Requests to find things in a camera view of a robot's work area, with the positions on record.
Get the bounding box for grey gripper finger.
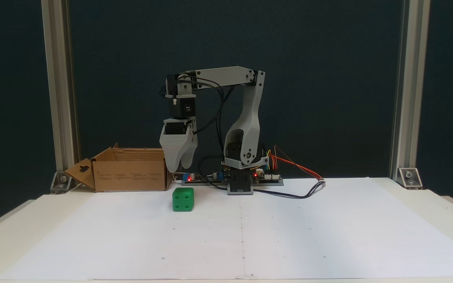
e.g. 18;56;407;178
160;134;191;174
180;122;198;171

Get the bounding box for green die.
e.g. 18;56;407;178
172;187;195;212

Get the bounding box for blue circuit board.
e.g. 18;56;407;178
182;171;228;186

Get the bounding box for brown cardboard box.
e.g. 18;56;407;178
64;143;173;193

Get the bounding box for circuit board with white connectors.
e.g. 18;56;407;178
252;168;284;186

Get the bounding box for black arm wire bundle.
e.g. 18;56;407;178
159;75;236;175

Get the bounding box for red and orange wires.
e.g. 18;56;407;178
270;146;324;181

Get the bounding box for dark cable on table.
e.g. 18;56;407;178
195;179;326;199

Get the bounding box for metal corner bracket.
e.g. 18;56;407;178
50;171;73;194
398;167;424;190

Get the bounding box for aluminium frame post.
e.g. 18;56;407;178
389;0;431;180
41;0;81;185

